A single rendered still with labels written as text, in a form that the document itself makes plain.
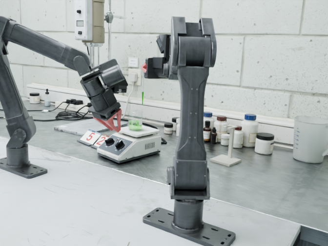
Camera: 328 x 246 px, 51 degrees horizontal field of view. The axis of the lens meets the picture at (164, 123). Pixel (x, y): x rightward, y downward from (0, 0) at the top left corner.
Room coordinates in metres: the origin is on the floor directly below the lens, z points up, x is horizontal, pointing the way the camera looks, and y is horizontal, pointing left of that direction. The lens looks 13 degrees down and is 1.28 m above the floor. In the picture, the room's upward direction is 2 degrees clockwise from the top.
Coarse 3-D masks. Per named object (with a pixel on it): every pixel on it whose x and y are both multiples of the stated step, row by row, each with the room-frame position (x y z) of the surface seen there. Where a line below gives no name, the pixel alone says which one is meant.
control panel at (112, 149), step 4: (112, 136) 1.19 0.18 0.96; (116, 136) 1.18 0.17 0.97; (124, 140) 1.14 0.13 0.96; (128, 140) 1.14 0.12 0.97; (104, 144) 1.16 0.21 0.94; (112, 144) 1.14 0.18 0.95; (128, 144) 1.11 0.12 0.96; (100, 148) 1.15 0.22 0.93; (104, 148) 1.14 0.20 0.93; (108, 148) 1.13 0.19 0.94; (112, 148) 1.12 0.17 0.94; (124, 148) 1.10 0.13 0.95; (112, 152) 1.10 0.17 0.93; (116, 152) 1.09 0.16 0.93; (120, 152) 1.09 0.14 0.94
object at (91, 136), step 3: (87, 132) 1.36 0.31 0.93; (90, 132) 1.35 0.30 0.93; (93, 132) 1.34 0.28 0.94; (84, 135) 1.35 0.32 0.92; (87, 135) 1.34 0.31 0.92; (90, 135) 1.33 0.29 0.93; (93, 135) 1.32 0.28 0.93; (96, 135) 1.31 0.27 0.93; (99, 135) 1.30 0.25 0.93; (84, 138) 1.33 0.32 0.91; (87, 138) 1.32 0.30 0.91; (90, 138) 1.31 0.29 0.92; (93, 138) 1.31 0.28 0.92; (96, 138) 1.30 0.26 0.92; (90, 141) 1.30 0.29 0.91; (93, 141) 1.29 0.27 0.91
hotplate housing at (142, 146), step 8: (120, 136) 1.18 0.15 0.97; (128, 136) 1.17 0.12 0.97; (144, 136) 1.18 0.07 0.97; (152, 136) 1.19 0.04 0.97; (160, 136) 1.21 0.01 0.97; (136, 144) 1.12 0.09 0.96; (144, 144) 1.15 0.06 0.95; (152, 144) 1.18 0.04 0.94; (160, 144) 1.21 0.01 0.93; (104, 152) 1.12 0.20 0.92; (128, 152) 1.10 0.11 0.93; (136, 152) 1.12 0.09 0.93; (144, 152) 1.15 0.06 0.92; (152, 152) 1.19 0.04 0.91; (112, 160) 1.10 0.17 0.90; (120, 160) 1.07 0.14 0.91; (128, 160) 1.10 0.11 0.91
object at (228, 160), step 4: (228, 128) 1.13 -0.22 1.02; (232, 128) 1.14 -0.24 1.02; (232, 132) 1.16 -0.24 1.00; (232, 136) 1.16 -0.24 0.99; (232, 140) 1.16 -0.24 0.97; (232, 144) 1.17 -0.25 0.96; (228, 148) 1.17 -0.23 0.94; (232, 148) 1.17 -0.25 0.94; (228, 152) 1.17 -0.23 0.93; (232, 152) 1.17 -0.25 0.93; (220, 156) 1.18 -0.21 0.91; (224, 156) 1.18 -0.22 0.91; (228, 156) 1.17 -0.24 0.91; (212, 160) 1.14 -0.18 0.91; (216, 160) 1.13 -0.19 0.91; (220, 160) 1.13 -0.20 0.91; (224, 160) 1.13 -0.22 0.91; (228, 160) 1.14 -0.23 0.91; (232, 160) 1.14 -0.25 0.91; (236, 160) 1.14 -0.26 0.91; (240, 160) 1.15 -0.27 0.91; (224, 164) 1.11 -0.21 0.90; (228, 164) 1.09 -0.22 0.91; (232, 164) 1.11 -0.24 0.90
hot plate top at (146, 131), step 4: (124, 128) 1.22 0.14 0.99; (144, 128) 1.23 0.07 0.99; (148, 128) 1.23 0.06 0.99; (152, 128) 1.23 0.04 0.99; (124, 132) 1.17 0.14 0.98; (128, 132) 1.16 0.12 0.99; (132, 132) 1.16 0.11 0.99; (136, 132) 1.16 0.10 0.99; (140, 132) 1.17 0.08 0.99; (144, 132) 1.17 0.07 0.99; (148, 132) 1.17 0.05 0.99; (152, 132) 1.18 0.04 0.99; (156, 132) 1.20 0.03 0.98; (136, 136) 1.13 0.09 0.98; (140, 136) 1.14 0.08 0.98
